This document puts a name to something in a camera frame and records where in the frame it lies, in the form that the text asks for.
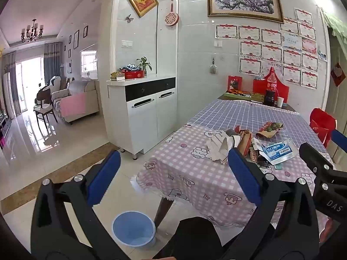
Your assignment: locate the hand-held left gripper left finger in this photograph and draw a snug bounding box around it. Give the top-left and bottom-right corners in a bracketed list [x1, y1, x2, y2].
[30, 149, 144, 260]

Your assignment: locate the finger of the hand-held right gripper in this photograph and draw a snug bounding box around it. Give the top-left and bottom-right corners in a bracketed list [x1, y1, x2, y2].
[299, 142, 334, 174]
[331, 129, 347, 152]

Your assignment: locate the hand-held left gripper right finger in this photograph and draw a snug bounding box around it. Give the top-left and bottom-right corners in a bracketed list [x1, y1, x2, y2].
[219, 148, 323, 260]

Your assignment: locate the clear plastic tray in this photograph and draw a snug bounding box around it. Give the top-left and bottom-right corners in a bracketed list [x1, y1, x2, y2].
[278, 127, 308, 155]

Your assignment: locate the white blue medicine box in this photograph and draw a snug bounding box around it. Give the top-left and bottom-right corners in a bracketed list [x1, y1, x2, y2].
[260, 139, 295, 166]

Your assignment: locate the brown printed paper bag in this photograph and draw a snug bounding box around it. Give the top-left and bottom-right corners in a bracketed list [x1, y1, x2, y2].
[256, 122, 284, 140]

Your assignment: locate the blue plastic bucket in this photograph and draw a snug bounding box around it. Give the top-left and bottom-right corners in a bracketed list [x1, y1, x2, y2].
[112, 211, 157, 248]

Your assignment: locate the red cushion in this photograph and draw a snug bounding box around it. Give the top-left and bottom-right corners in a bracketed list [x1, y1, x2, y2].
[310, 119, 331, 147]

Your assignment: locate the red chair with cushion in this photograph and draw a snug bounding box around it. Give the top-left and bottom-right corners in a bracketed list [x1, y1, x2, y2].
[309, 108, 338, 148]

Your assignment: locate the brown paper snack bag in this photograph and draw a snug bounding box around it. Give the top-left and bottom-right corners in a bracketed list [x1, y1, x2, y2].
[234, 126, 254, 156]

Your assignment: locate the crumpled white paper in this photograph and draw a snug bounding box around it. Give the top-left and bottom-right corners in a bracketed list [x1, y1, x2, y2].
[206, 131, 242, 166]

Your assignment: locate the pink checked tablecloth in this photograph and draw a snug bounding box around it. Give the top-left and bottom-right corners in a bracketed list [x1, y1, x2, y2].
[130, 123, 334, 239]

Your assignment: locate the grey-blue checked tablecloth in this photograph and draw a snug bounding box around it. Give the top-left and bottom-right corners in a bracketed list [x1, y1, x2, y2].
[173, 99, 330, 155]

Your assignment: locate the red door decoration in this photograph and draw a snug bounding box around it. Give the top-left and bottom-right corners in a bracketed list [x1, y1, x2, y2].
[331, 62, 347, 87]

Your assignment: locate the wooden dining table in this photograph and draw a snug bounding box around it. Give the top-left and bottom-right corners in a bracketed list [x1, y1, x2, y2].
[154, 93, 297, 226]

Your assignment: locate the white sideboard cabinet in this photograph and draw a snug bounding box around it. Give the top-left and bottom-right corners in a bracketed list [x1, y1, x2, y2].
[106, 74, 178, 160]

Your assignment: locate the green flat box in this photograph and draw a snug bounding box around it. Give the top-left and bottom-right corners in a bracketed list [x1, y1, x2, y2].
[218, 92, 254, 101]

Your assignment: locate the black chair backrest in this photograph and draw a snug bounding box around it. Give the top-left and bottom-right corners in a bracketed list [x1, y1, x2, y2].
[153, 217, 225, 260]

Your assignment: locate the pink blanket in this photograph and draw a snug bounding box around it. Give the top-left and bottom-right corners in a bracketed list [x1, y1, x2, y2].
[60, 92, 87, 120]

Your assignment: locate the cola bottle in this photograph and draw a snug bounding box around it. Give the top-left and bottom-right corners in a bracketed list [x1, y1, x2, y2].
[264, 67, 278, 106]

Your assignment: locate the red peaked gift box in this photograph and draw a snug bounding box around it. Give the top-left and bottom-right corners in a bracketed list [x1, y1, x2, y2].
[253, 70, 290, 105]

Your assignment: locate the red window gift box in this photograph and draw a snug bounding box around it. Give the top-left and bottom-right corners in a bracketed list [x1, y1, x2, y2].
[227, 75, 243, 93]

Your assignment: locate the beige sofa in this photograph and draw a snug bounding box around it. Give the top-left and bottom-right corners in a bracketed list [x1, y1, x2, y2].
[51, 78, 100, 124]

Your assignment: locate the dark wooden chair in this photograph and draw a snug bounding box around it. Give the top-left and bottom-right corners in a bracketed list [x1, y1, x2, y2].
[34, 88, 59, 126]

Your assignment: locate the red round tin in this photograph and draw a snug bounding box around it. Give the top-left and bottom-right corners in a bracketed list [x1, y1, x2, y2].
[121, 70, 145, 80]

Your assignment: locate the green curtain valance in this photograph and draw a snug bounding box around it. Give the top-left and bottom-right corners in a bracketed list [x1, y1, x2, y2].
[321, 8, 347, 36]

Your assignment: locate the potted green plant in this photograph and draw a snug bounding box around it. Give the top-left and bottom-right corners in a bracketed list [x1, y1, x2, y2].
[136, 57, 152, 76]

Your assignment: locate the grey curtain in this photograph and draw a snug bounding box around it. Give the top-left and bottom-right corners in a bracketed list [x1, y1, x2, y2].
[43, 42, 63, 87]
[3, 51, 22, 120]

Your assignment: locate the white upright panel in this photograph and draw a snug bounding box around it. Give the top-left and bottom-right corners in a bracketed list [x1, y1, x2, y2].
[157, 0, 179, 76]

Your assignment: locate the black chandelier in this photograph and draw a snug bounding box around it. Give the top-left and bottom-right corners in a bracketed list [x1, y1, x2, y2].
[21, 19, 44, 44]

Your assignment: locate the framed plum blossom painting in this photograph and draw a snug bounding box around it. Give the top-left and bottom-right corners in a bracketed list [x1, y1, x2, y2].
[207, 0, 285, 23]

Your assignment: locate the round pink hanging ornament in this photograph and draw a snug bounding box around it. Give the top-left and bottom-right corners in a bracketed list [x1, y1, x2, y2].
[165, 0, 179, 28]

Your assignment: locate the wall of award certificates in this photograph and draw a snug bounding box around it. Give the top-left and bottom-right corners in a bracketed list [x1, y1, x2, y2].
[215, 8, 319, 90]

